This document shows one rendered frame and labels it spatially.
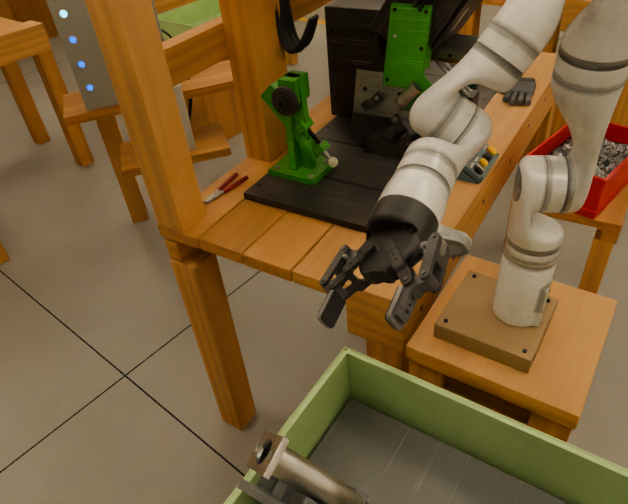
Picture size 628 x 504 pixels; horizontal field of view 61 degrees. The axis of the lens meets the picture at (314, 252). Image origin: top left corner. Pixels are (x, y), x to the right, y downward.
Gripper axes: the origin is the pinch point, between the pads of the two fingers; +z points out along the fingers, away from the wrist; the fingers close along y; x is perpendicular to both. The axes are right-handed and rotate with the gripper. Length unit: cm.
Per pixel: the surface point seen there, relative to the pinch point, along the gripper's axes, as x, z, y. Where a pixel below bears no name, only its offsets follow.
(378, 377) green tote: 29.5, -9.4, -22.4
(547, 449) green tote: 40.8, -6.9, 1.8
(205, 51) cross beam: -17, -71, -77
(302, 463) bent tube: 5.2, 13.5, -4.3
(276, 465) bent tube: 2.0, 15.2, -4.0
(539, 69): 65, -156, -42
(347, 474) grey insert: 33.8, 5.8, -24.6
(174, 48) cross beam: -23, -62, -74
